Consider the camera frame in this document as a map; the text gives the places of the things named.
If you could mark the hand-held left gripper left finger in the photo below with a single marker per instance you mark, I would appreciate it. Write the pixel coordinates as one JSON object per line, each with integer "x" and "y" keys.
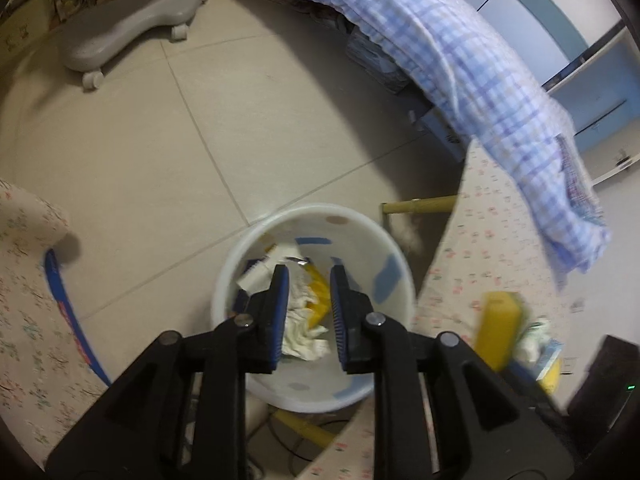
{"x": 281, "y": 310}

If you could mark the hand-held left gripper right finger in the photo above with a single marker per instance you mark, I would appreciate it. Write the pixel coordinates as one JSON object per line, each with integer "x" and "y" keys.
{"x": 339, "y": 310}

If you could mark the yellow snack packet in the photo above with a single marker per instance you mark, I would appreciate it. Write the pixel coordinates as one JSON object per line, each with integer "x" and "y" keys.
{"x": 317, "y": 295}
{"x": 550, "y": 382}

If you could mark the white tissue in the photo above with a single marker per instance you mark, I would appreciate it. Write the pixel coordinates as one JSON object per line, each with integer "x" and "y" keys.
{"x": 300, "y": 330}

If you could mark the white spotted wastebasket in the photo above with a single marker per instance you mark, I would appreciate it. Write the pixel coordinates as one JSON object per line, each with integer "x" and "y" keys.
{"x": 350, "y": 230}

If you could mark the yellow and green sponge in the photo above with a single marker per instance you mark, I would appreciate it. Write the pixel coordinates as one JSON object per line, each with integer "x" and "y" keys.
{"x": 500, "y": 330}

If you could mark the silver foil wrapper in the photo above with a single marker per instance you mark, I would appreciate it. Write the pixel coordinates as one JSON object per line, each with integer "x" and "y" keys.
{"x": 300, "y": 260}

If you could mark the light blue milk carton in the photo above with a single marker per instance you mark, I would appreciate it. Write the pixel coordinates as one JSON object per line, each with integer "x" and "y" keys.
{"x": 550, "y": 356}

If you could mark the small white tissue ball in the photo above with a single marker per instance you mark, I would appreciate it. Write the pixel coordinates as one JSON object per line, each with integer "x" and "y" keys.
{"x": 535, "y": 335}

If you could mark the floral tablecloth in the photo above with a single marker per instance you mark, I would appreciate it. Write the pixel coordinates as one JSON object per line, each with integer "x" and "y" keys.
{"x": 480, "y": 220}

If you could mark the floral seat cover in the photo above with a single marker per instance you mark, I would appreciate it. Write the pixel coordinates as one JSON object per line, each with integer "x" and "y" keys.
{"x": 25, "y": 285}

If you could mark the blue checkered blanket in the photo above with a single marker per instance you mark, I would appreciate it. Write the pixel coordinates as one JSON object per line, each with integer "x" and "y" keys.
{"x": 450, "y": 60}

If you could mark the grey wheeled stand base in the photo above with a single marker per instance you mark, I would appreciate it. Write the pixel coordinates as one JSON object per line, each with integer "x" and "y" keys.
{"x": 125, "y": 25}

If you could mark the white and blue wardrobe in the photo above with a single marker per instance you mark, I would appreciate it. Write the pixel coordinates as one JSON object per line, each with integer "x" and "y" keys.
{"x": 550, "y": 10}

